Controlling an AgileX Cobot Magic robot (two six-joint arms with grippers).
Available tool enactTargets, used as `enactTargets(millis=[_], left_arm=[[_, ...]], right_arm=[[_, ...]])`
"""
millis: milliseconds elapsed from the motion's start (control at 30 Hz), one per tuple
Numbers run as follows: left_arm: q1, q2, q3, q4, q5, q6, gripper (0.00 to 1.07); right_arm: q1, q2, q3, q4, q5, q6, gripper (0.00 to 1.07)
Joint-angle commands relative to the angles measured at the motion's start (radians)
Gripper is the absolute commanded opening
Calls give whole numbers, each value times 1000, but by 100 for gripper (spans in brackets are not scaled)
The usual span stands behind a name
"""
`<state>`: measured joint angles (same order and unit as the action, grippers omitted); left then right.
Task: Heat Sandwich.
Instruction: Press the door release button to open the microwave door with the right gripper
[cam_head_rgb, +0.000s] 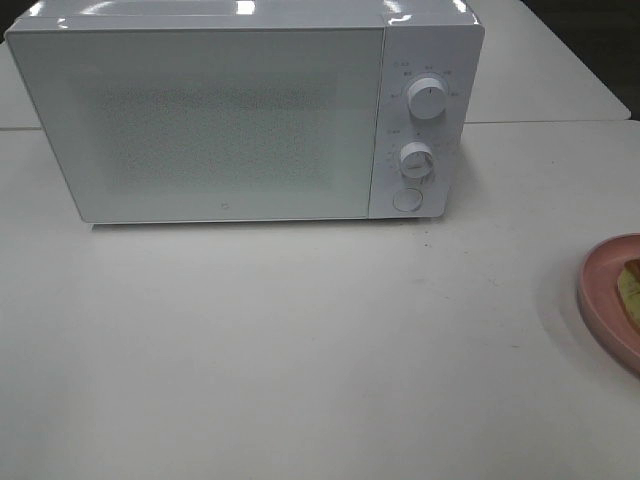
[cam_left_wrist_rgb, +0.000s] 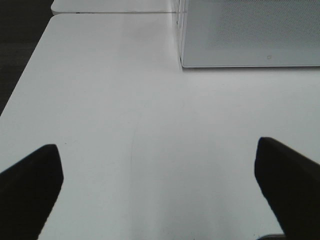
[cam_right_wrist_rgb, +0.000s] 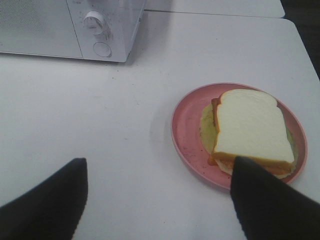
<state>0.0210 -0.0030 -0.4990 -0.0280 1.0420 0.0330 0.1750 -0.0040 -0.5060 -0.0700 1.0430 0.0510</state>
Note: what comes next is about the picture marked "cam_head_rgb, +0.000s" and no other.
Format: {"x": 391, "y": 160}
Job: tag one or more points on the upper white power knob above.
{"x": 427, "y": 97}

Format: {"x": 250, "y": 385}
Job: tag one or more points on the white microwave oven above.
{"x": 419, "y": 38}

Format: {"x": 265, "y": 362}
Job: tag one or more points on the round door release button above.
{"x": 408, "y": 200}

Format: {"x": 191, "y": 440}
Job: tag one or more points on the lower white timer knob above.
{"x": 416, "y": 160}

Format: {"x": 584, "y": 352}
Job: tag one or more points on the toast sandwich with lettuce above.
{"x": 628, "y": 287}

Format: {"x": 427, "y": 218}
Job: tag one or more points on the pink round plate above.
{"x": 600, "y": 303}

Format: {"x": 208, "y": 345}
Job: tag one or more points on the white microwave door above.
{"x": 177, "y": 126}

